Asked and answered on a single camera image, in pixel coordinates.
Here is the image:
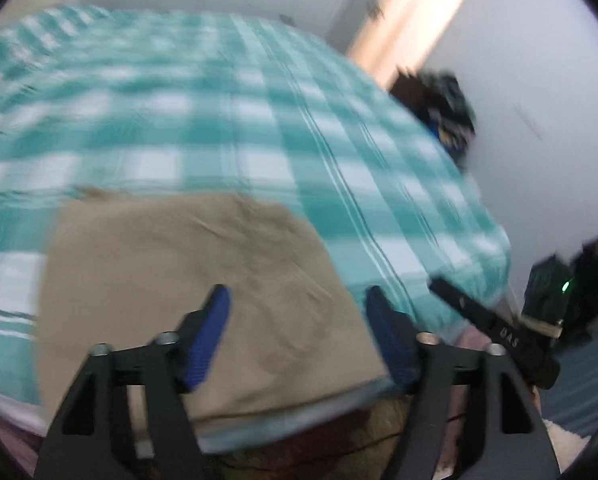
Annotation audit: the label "teal checked bedsheet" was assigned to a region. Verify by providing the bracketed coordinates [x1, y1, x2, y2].
[0, 5, 512, 456]

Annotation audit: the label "dark patterned cloth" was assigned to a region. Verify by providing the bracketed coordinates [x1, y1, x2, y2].
[134, 395, 415, 480]

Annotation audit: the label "beige pants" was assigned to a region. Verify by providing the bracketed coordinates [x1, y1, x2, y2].
[34, 187, 395, 426]

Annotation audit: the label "blue cloth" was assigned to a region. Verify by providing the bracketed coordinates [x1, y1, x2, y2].
[539, 337, 598, 443]

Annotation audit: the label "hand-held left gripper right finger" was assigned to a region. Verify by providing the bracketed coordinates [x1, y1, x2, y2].
[366, 286, 562, 480]

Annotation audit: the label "pink cloth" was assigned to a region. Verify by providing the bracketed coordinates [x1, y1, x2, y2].
[0, 405, 47, 480]

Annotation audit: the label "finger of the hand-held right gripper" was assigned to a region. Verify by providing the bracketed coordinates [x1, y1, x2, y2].
[429, 277, 561, 390]

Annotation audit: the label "dark clutter pile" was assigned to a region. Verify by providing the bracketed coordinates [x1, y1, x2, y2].
[389, 67, 477, 171]

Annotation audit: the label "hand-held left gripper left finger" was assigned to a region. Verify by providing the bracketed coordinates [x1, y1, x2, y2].
[36, 285, 231, 480]

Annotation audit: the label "light wooden door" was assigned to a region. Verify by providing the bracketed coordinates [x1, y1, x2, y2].
[346, 0, 470, 91]

